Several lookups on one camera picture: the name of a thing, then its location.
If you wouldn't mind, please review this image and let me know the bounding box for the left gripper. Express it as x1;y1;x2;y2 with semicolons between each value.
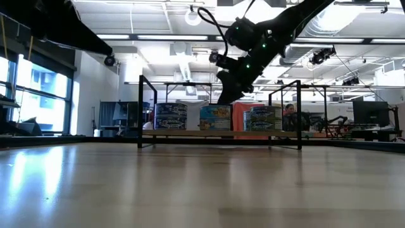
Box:
34;0;114;56

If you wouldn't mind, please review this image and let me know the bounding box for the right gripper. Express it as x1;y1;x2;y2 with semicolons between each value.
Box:
217;70;254;105

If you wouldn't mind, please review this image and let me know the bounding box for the orange cloth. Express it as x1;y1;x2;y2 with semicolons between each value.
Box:
233;101;265;140

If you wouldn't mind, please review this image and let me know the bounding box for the white cloth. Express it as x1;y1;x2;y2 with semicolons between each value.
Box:
186;100;202;130

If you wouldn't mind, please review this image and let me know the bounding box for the black background gantry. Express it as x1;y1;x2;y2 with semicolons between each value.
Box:
302;84;330;126
164;81;213;104

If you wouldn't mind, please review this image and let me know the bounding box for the blue cabinet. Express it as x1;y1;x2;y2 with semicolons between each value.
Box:
99;101;151;128

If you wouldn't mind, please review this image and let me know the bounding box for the overhead light bar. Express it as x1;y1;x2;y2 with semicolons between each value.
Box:
96;33;405;45

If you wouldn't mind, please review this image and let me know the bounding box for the large window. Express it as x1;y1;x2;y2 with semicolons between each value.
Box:
0;53;74;134

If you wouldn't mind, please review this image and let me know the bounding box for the dark chair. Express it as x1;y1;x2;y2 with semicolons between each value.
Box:
18;116;42;132

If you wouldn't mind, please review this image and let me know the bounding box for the grey desk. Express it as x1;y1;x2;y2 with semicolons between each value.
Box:
0;94;22;110

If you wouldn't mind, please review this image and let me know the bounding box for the black computer monitor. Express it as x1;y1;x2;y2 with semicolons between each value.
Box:
352;100;390;128

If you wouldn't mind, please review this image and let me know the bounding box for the background work table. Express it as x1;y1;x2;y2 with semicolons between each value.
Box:
347;125;402;137

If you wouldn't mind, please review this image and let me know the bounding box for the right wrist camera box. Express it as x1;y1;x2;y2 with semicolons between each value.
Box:
216;55;238;71

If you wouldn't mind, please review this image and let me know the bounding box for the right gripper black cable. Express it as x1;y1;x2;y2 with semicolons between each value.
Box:
197;6;229;58

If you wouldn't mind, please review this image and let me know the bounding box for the yellow cord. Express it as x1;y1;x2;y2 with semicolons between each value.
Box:
1;14;10;61
27;34;37;61

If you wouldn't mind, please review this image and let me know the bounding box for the wooden shelf with black frame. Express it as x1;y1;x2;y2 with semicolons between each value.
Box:
137;75;303;151

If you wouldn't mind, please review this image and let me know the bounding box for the white hanging ring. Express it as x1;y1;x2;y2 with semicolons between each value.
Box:
184;8;203;27

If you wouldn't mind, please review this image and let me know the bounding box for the black aluminium table frame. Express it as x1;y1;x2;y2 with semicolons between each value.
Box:
0;135;405;153

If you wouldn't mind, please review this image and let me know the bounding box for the silver air duct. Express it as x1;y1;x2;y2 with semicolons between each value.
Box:
278;0;365;67

